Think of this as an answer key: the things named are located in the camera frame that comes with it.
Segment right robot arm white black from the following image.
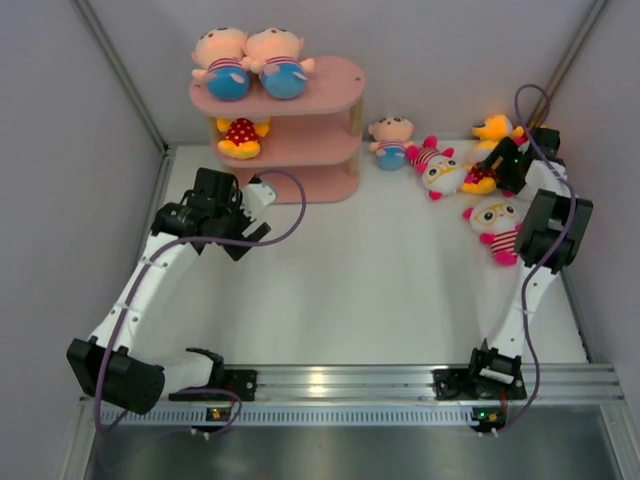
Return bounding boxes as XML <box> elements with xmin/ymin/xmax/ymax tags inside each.
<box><xmin>464</xmin><ymin>127</ymin><xmax>594</xmax><ymax>400</ymax></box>

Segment right baby doll blue pants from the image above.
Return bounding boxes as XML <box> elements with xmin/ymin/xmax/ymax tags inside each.
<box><xmin>243</xmin><ymin>27</ymin><xmax>315</xmax><ymax>100</ymax></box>

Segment perforated cable duct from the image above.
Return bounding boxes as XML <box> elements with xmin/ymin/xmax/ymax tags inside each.
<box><xmin>101</xmin><ymin>404</ymin><xmax>504</xmax><ymax>428</ymax></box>

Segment left baby doll blue pants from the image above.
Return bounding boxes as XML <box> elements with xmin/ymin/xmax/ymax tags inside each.
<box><xmin>191</xmin><ymin>27</ymin><xmax>250</xmax><ymax>101</ymax></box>

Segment aluminium mounting rail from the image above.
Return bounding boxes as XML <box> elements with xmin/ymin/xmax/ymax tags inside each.
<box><xmin>223</xmin><ymin>364</ymin><xmax>624</xmax><ymax>404</ymax></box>

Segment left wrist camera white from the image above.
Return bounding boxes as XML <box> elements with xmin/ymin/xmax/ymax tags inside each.
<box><xmin>241</xmin><ymin>176</ymin><xmax>277</xmax><ymax>221</ymax></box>

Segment pink three-tier shelf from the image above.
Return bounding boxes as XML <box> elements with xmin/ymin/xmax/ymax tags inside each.
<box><xmin>189</xmin><ymin>56</ymin><xmax>366</xmax><ymax>203</ymax></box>

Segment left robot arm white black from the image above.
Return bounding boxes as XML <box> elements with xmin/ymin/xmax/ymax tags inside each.
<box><xmin>67</xmin><ymin>167</ymin><xmax>276</xmax><ymax>415</ymax></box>

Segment small baby doll on table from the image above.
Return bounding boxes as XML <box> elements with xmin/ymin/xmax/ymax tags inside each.
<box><xmin>368</xmin><ymin>116</ymin><xmax>415</xmax><ymax>171</ymax></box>

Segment baby doll blue pants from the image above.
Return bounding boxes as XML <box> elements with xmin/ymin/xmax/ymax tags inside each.
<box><xmin>191</xmin><ymin>27</ymin><xmax>250</xmax><ymax>101</ymax></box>
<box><xmin>243</xmin><ymin>27</ymin><xmax>315</xmax><ymax>100</ymax></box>

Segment white plush yellow glasses front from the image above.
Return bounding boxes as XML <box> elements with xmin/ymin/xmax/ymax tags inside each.
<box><xmin>462</xmin><ymin>196</ymin><xmax>521</xmax><ymax>266</ymax></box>

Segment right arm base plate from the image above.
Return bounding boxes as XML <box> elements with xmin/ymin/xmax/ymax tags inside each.
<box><xmin>433</xmin><ymin>368</ymin><xmax>527</xmax><ymax>400</ymax></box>

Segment yellow plush red dotted dress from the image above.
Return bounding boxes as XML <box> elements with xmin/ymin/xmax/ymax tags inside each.
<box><xmin>215</xmin><ymin>117</ymin><xmax>271</xmax><ymax>160</ymax></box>

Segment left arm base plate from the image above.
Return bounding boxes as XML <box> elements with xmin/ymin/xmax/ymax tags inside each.
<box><xmin>168</xmin><ymin>368</ymin><xmax>258</xmax><ymax>402</ymax></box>

